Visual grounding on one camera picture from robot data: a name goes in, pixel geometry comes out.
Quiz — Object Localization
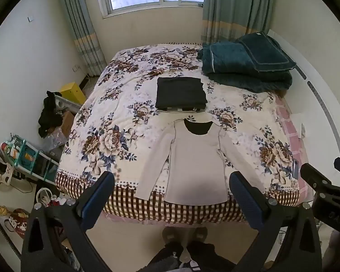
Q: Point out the clear plastic bag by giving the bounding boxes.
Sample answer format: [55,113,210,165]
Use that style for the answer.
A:
[42,127,68,151]

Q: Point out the pink checked sheet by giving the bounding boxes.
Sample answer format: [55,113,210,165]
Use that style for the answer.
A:
[273,92,309,204]

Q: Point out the teal shelf rack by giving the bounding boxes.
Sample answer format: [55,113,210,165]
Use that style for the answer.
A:
[1,136,60,182]

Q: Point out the white long-sleeve shirt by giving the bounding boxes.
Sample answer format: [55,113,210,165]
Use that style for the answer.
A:
[136,118,265,206]

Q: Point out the yellow box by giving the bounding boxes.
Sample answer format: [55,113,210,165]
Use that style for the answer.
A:
[59,82,87,105]

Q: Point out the cardboard box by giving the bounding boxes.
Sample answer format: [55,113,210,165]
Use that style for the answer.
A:
[61,110,76,136]

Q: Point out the folded black garment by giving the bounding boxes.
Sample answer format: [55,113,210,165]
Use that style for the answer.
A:
[155,76,208,111]

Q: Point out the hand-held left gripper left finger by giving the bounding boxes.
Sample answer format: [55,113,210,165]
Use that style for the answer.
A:
[20,171,115,272]

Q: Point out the teal pillow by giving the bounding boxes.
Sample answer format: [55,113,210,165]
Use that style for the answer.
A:
[236,32,297,73]

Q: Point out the bed with floral sheet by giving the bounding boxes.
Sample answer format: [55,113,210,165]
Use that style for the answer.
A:
[54,42,309,224]

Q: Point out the folded teal blanket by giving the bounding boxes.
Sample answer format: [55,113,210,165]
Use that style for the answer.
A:
[197,41,294,93]

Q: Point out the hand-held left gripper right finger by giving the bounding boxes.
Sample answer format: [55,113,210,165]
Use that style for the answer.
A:
[229,171,323,272]

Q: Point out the grey slipper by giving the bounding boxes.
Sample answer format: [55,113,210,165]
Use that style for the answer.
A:
[162,227,183,243]
[191,227,209,242]

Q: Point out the shoes on floor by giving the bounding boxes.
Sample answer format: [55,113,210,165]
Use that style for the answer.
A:
[4,208,32,235]

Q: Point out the white curved headboard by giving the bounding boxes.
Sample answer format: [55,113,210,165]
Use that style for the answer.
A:
[268,28,340,182]

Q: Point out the black hanging clothes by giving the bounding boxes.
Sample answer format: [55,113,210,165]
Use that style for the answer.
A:
[38,91,63,139]

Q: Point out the grey-blue curtain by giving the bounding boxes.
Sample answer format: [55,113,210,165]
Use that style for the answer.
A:
[201,0,275,46]
[58,0,107,77]

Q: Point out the person's feet in slippers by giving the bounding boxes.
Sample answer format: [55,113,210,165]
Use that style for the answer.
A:
[150,240,236,272]

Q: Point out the white coiled cable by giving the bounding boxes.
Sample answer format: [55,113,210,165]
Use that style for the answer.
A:
[35,188,55,208]

